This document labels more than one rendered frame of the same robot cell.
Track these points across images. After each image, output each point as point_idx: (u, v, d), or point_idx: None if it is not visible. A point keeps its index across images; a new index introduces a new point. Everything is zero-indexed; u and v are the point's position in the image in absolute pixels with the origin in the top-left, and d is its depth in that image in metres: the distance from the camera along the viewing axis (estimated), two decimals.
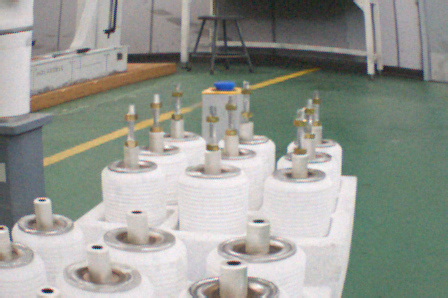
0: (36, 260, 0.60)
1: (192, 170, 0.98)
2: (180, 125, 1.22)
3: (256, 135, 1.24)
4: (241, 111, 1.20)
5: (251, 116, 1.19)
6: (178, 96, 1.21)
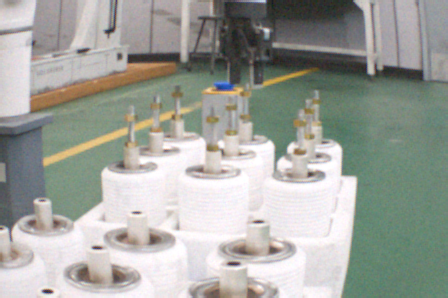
0: (36, 260, 0.60)
1: (192, 170, 0.98)
2: (180, 125, 1.22)
3: None
4: (244, 114, 1.19)
5: (247, 117, 1.21)
6: (178, 96, 1.21)
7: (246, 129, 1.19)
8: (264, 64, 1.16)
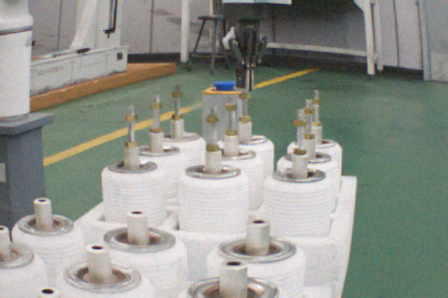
0: (36, 260, 0.60)
1: (192, 170, 0.98)
2: (180, 125, 1.22)
3: (267, 138, 1.21)
4: (242, 115, 1.21)
5: (246, 121, 1.19)
6: (178, 96, 1.21)
7: (249, 127, 1.21)
8: None
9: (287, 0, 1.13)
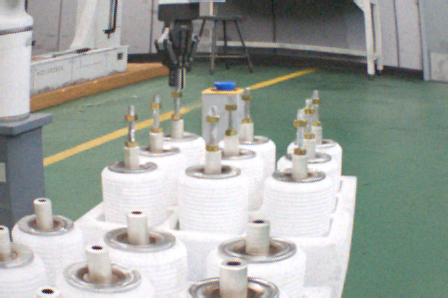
0: (36, 260, 0.60)
1: (192, 170, 0.98)
2: (176, 125, 1.22)
3: (224, 140, 1.19)
4: None
5: (246, 123, 1.19)
6: (180, 95, 1.22)
7: (243, 129, 1.19)
8: None
9: None
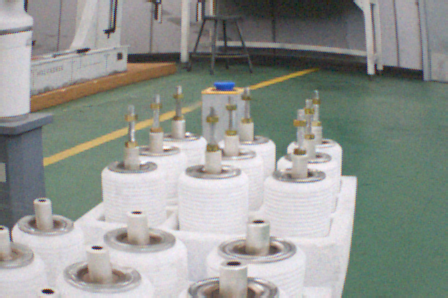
0: (36, 260, 0.60)
1: (192, 170, 0.98)
2: (184, 124, 1.23)
3: (224, 140, 1.19)
4: None
5: (246, 123, 1.19)
6: (183, 97, 1.22)
7: (243, 129, 1.19)
8: (156, 3, 1.17)
9: None
